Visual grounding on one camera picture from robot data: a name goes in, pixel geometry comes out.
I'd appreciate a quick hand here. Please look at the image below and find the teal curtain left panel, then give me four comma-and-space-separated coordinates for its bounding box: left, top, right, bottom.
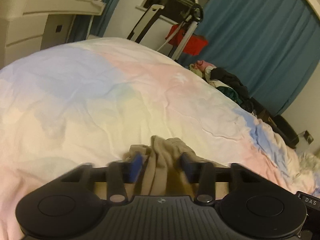
67, 0, 120, 42

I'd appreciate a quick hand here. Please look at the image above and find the black floor stand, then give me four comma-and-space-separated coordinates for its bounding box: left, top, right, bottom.
127, 4, 165, 43

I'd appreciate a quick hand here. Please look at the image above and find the tan printed t-shirt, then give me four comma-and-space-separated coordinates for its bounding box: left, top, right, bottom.
122, 135, 230, 197

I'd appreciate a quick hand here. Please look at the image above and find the pastel tie-dye duvet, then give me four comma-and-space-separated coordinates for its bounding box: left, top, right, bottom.
1, 38, 319, 239

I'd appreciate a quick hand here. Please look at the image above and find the red bag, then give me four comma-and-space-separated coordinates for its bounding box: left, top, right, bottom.
169, 27, 208, 56

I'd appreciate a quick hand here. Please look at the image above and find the white dressing table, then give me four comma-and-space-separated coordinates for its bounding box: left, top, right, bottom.
1, 0, 98, 68

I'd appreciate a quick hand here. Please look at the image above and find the black armchair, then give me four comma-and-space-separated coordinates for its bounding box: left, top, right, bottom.
251, 98, 299, 149

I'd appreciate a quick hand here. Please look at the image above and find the silver tripod stand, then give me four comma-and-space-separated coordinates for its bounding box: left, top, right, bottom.
156, 0, 204, 61

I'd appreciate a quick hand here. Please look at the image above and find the wall power socket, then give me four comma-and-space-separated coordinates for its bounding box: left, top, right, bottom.
303, 130, 314, 145

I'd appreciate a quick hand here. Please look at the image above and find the pile of dark clothes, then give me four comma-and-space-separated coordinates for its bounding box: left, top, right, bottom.
188, 60, 254, 113

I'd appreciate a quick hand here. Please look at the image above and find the teal curtain panel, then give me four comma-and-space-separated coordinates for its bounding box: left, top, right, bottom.
179, 0, 319, 114
67, 0, 120, 42

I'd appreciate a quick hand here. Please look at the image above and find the teal curtain right panel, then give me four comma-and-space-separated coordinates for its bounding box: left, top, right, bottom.
179, 0, 319, 114

